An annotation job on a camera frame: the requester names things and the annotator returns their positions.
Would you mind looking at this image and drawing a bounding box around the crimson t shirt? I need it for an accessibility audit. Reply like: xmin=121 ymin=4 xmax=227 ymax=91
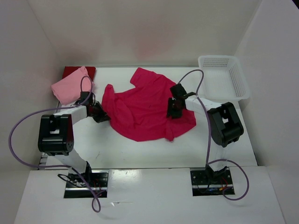
xmin=102 ymin=68 xmax=196 ymax=142

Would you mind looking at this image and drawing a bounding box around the pink t shirt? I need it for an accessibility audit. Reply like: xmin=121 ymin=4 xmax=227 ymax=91
xmin=51 ymin=66 xmax=89 ymax=105

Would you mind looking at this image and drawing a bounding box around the dark red t shirt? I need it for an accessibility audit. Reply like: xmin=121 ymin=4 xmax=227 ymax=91
xmin=62 ymin=66 xmax=96 ymax=81

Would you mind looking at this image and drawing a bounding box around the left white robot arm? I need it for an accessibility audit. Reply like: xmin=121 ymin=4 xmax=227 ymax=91
xmin=38 ymin=102 xmax=110 ymax=187

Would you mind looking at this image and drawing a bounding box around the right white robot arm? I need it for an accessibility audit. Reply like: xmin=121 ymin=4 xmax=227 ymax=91
xmin=167 ymin=96 xmax=244 ymax=183

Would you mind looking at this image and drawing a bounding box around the white plastic basket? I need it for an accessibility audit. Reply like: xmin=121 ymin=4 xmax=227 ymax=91
xmin=198 ymin=55 xmax=250 ymax=101

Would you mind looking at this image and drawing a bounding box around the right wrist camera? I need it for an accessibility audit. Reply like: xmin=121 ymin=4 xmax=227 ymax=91
xmin=170 ymin=84 xmax=187 ymax=99

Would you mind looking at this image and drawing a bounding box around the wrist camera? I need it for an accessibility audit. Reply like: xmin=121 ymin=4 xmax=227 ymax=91
xmin=170 ymin=84 xmax=187 ymax=99
xmin=79 ymin=91 xmax=95 ymax=105

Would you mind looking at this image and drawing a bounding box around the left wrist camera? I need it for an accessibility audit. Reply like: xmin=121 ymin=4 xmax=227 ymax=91
xmin=79 ymin=91 xmax=95 ymax=105

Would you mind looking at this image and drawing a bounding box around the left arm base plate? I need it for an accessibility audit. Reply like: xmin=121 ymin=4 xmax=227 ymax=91
xmin=57 ymin=170 xmax=109 ymax=199

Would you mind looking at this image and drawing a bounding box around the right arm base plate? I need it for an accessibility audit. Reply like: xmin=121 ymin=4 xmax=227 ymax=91
xmin=190 ymin=168 xmax=235 ymax=196

